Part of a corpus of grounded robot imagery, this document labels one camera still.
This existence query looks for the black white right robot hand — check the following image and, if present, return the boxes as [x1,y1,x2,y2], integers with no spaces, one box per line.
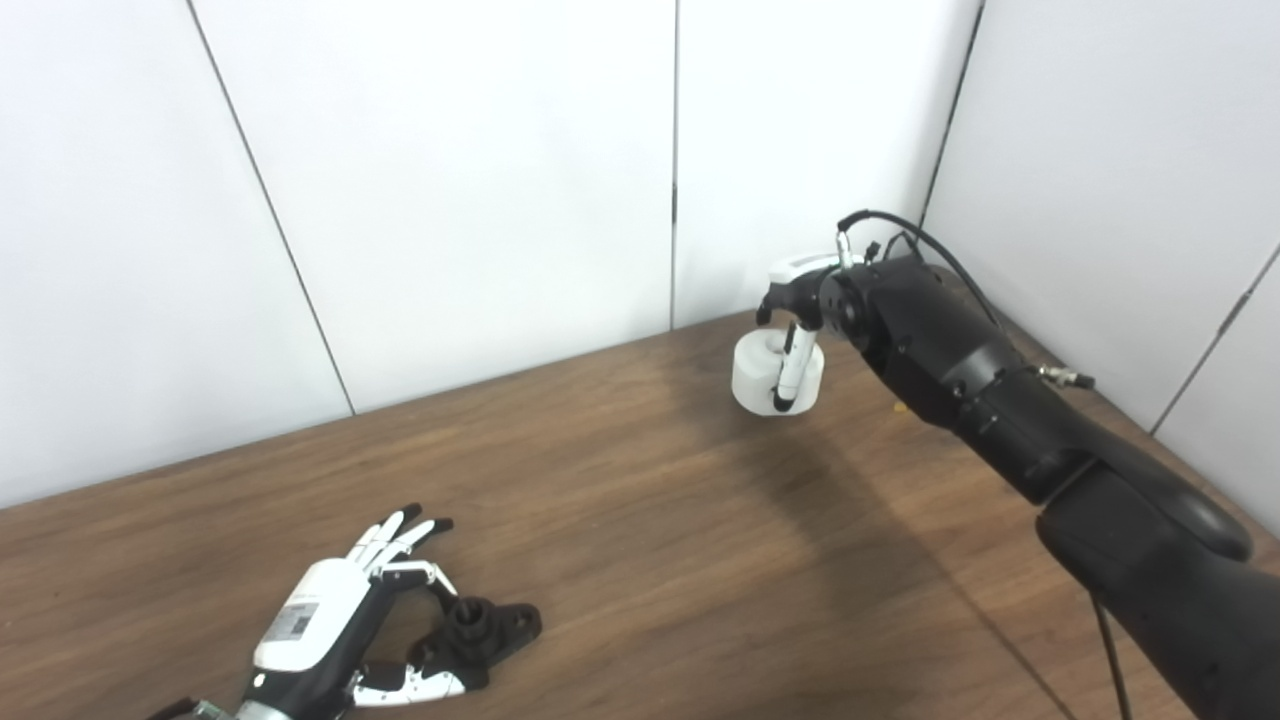
[756,252,851,413]

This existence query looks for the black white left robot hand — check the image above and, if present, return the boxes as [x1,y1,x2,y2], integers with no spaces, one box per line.
[240,503,471,720]

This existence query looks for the round white cylinder piece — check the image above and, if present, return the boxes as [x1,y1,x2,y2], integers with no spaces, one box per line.
[731,332,826,417]

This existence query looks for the black plastic holder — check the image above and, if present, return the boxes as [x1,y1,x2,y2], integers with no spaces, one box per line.
[405,596,543,691]

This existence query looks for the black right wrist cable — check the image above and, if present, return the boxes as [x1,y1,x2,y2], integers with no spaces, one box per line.
[836,209,1129,720]

